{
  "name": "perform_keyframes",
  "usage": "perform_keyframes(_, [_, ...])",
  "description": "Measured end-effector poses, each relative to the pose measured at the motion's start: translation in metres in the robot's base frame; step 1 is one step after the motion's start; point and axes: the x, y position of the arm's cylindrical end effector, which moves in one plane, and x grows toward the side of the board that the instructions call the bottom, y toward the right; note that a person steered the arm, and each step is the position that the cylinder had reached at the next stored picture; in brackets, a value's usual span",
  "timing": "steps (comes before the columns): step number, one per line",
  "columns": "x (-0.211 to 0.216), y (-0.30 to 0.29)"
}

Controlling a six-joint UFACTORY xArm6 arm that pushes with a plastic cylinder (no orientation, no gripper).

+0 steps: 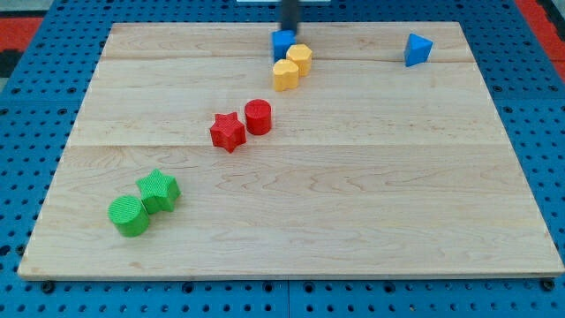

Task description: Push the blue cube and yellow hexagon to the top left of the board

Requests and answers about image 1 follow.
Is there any yellow hexagon block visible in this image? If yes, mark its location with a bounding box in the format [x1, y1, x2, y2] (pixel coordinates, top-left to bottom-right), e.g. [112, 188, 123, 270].
[286, 44, 313, 77]

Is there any blue cube block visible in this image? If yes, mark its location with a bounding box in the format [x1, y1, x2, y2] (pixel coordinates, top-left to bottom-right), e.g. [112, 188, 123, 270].
[271, 30, 296, 63]

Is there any wooden board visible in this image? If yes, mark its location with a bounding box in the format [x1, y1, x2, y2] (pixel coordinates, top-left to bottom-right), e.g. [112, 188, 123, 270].
[19, 22, 564, 281]

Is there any red cylinder block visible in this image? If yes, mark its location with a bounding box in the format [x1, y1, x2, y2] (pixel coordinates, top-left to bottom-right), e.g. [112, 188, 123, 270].
[244, 99, 272, 135]

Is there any red star block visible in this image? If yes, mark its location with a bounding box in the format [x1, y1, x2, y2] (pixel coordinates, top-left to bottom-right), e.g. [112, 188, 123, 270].
[209, 112, 246, 153]

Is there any yellow heart block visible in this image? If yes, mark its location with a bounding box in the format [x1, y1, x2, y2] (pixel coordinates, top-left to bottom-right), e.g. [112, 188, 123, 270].
[272, 59, 299, 92]

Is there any green star block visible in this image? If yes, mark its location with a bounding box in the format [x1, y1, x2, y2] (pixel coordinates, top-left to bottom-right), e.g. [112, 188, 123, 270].
[136, 169, 181, 215]

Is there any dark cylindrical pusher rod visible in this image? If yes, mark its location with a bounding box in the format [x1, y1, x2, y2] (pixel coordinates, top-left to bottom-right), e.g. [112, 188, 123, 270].
[280, 0, 300, 34]

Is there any green cylinder block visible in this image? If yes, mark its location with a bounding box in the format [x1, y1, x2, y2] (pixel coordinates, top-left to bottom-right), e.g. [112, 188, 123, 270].
[108, 195, 149, 238]

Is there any blue triangle block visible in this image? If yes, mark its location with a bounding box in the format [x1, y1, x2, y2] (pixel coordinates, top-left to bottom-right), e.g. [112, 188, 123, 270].
[403, 34, 433, 67]

